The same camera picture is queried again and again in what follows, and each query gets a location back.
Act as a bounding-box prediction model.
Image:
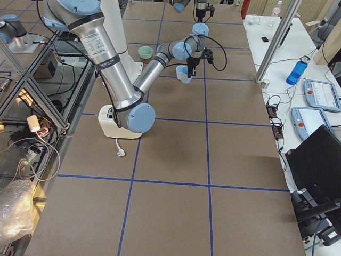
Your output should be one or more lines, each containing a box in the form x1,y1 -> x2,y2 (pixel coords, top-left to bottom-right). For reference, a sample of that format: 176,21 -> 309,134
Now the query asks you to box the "light blue cup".
181,75 -> 192,84
176,65 -> 188,80

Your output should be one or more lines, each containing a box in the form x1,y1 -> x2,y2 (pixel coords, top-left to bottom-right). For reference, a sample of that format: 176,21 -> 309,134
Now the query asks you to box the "small metal cylinder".
261,79 -> 270,89

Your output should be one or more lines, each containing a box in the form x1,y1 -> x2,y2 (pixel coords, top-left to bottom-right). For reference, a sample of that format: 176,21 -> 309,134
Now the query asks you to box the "near teach pendant tablet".
291,107 -> 334,140

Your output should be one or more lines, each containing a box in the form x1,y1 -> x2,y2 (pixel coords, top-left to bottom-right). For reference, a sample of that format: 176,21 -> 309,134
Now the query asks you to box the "teach pendant tablet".
291,107 -> 334,140
303,79 -> 340,113

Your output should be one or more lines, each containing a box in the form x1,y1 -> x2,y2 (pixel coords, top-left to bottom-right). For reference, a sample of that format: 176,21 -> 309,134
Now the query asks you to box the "aluminium frame post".
254,0 -> 302,84

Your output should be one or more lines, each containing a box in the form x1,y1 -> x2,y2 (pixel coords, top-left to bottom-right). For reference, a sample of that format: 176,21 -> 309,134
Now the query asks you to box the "clear plastic bottle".
272,0 -> 282,17

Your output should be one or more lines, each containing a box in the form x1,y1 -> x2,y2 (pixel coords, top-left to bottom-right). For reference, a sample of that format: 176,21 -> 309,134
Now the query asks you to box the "cream toaster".
98,105 -> 142,139

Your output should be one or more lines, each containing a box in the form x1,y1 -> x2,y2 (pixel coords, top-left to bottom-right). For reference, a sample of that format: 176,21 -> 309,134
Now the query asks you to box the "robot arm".
165,0 -> 215,23
43,1 -> 210,133

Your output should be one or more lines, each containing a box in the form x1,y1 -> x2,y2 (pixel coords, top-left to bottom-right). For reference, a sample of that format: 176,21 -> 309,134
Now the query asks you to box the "green bowl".
137,46 -> 153,59

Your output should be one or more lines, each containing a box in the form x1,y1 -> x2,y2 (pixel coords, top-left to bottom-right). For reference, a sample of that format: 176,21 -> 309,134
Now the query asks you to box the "white toaster plug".
115,138 -> 126,157

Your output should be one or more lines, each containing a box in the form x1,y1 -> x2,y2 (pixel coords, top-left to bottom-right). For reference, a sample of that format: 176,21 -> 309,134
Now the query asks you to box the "black laptop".
285,125 -> 340,199

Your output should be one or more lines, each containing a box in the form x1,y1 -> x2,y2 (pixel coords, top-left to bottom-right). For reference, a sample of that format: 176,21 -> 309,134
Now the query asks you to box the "crumpled clear plastic bag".
1,180 -> 34,244

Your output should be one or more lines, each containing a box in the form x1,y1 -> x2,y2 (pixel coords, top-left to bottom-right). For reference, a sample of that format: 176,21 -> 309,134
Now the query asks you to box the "blue water bottle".
286,55 -> 311,85

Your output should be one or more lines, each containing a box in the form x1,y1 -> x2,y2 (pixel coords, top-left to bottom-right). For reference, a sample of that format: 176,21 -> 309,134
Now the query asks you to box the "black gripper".
193,2 -> 215,23
186,48 -> 214,78

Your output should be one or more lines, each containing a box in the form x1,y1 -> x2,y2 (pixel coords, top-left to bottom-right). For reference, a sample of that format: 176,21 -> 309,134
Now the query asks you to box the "black braided right cable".
183,36 -> 228,71

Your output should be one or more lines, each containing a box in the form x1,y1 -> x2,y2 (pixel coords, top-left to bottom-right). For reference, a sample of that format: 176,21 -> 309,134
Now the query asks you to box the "far teach pendant tablet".
303,79 -> 340,113

